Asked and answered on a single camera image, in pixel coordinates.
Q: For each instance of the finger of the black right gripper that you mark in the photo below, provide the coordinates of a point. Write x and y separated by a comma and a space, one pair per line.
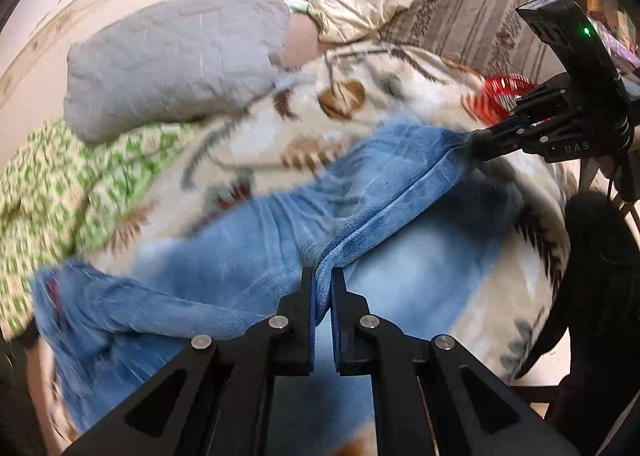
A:
498, 140

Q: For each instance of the grey pillow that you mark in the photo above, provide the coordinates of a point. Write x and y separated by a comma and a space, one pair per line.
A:
178, 60

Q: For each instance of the red glass bowl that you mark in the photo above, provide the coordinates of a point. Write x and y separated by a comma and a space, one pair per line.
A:
498, 97

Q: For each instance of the green white patterned blanket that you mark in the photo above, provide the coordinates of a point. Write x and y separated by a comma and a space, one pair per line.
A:
61, 196

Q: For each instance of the beige leaf print bedspread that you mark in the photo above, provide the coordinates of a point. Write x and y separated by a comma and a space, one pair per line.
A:
289, 140

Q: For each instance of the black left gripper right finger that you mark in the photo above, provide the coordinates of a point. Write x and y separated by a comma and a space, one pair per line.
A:
432, 397

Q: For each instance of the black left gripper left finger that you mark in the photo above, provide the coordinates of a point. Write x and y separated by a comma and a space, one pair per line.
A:
215, 396

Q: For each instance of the light blue denim jeans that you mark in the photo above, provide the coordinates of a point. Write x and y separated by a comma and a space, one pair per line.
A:
414, 222

